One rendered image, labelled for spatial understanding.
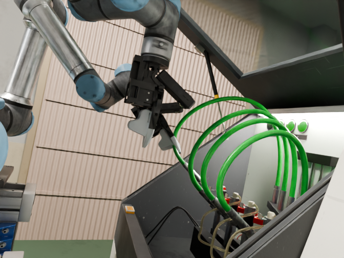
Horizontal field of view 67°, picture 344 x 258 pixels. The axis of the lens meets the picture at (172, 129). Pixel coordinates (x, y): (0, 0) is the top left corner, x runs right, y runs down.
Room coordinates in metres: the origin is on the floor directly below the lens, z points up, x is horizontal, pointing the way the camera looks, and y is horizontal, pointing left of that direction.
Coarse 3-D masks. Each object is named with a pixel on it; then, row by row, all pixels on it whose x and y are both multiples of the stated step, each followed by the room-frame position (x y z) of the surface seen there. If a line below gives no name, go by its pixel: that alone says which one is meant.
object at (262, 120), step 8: (248, 120) 0.65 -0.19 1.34; (256, 120) 0.66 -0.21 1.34; (264, 120) 0.66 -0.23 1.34; (272, 120) 0.67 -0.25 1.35; (232, 128) 0.64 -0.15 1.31; (240, 128) 0.64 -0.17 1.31; (280, 128) 0.68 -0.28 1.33; (224, 136) 0.63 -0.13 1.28; (216, 144) 0.63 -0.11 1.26; (208, 152) 0.63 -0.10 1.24; (296, 152) 0.69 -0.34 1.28; (208, 160) 0.63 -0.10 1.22; (296, 160) 0.69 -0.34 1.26; (296, 168) 0.70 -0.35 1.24; (200, 176) 0.63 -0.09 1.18; (296, 176) 0.70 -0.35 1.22; (208, 192) 0.63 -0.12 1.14; (216, 200) 0.63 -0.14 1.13; (288, 200) 0.70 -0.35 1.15; (224, 216) 0.65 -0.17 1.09; (232, 224) 0.66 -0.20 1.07
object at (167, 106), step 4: (164, 104) 0.86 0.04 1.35; (168, 104) 0.86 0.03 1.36; (172, 104) 0.86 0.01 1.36; (176, 104) 0.86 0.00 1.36; (160, 108) 0.86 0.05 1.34; (164, 108) 0.86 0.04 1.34; (168, 108) 0.86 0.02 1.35; (172, 108) 0.85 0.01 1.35; (176, 108) 0.85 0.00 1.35; (180, 108) 0.85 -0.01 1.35; (164, 112) 0.88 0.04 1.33; (168, 112) 0.88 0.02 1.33; (172, 112) 0.89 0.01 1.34; (176, 112) 0.87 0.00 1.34; (180, 112) 0.88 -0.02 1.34
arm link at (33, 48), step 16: (64, 16) 0.96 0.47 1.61; (32, 32) 0.90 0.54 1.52; (32, 48) 0.90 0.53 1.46; (16, 64) 0.90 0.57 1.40; (32, 64) 0.91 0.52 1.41; (16, 80) 0.90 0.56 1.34; (32, 80) 0.93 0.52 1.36; (0, 96) 0.89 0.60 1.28; (16, 96) 0.90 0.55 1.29; (16, 112) 0.90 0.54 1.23; (32, 112) 1.00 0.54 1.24; (16, 128) 0.91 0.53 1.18
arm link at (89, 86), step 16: (16, 0) 0.77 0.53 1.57; (32, 0) 0.76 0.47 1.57; (48, 0) 0.79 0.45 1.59; (32, 16) 0.77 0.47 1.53; (48, 16) 0.77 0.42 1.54; (48, 32) 0.76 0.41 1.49; (64, 32) 0.77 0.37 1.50; (64, 48) 0.76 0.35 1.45; (64, 64) 0.77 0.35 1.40; (80, 64) 0.76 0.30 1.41; (80, 80) 0.73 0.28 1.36; (96, 80) 0.73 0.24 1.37; (80, 96) 0.74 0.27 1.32; (96, 96) 0.74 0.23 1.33
